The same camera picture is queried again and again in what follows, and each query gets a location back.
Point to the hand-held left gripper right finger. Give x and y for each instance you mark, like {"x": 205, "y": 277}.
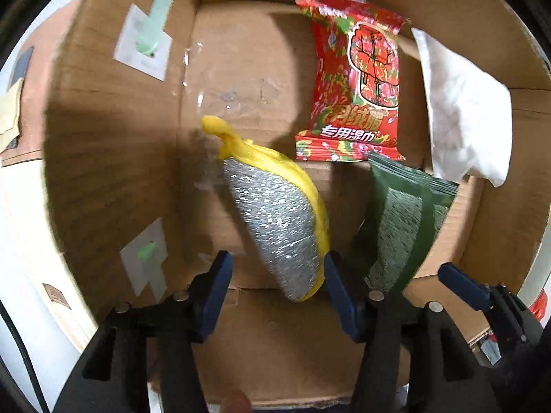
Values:
{"x": 341, "y": 299}

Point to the green scouring pad packet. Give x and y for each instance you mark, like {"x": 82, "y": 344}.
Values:
{"x": 400, "y": 228}

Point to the brown cardboard box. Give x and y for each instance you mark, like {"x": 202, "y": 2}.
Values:
{"x": 241, "y": 69}

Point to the red object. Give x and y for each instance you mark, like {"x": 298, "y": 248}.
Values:
{"x": 541, "y": 307}

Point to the red floral wet wipes packet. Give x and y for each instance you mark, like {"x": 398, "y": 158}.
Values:
{"x": 355, "y": 77}

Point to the grey tape piece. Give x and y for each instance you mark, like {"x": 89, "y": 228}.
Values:
{"x": 21, "y": 65}

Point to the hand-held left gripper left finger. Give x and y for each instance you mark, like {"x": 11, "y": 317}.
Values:
{"x": 214, "y": 297}

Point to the white label with green tape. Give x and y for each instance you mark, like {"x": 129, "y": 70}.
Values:
{"x": 142, "y": 41}
{"x": 144, "y": 260}

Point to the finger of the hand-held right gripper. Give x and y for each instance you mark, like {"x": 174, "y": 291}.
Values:
{"x": 464, "y": 286}

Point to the beige tape piece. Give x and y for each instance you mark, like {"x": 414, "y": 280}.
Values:
{"x": 9, "y": 112}

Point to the white soft pouch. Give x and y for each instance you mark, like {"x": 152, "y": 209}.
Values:
{"x": 467, "y": 112}

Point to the yellow and silver scouring sponge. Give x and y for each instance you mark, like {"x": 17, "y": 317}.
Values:
{"x": 275, "y": 223}

